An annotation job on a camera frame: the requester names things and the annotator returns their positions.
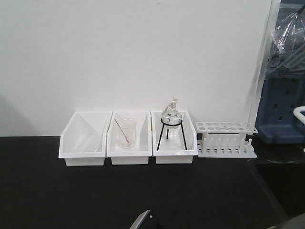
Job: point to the clear beaker in bin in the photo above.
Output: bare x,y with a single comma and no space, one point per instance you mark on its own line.
129,128

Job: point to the silver metal tray corner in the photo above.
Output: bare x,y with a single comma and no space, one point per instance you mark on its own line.
139,220

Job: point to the glass alcohol lamp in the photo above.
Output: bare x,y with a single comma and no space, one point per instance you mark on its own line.
170,115

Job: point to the white middle storage bin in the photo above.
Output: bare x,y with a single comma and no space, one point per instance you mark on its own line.
143,149

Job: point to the white storage bin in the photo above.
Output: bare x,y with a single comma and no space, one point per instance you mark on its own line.
143,149
83,141
173,146

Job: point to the glass stirring rod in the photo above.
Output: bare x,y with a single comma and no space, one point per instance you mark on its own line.
126,139

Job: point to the white right storage bin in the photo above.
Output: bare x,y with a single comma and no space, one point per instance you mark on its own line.
173,146

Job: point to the white left storage bin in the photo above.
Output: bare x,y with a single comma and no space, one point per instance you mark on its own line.
83,141

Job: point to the white test tube rack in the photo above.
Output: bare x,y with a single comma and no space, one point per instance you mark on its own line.
225,140

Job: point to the clear plastic wrapped rods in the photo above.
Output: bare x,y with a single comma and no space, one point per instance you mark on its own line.
287,54

